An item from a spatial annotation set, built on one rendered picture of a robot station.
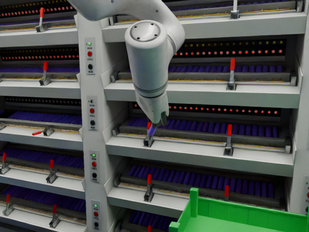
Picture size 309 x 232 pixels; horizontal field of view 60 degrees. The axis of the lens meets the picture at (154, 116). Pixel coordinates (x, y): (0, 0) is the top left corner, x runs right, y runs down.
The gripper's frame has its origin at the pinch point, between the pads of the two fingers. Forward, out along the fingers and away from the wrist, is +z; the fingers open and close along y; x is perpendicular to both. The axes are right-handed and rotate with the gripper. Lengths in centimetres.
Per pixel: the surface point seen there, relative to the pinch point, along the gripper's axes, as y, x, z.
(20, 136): -41, -42, 28
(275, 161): 28.2, 22.4, 7.0
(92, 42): -35.4, -1.9, -4.6
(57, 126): -33.7, -26.7, 24.8
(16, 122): -49, -41, 29
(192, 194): 22.7, -3.0, 5.3
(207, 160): 15.4, 8.9, 12.7
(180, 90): -3.7, 11.9, -0.6
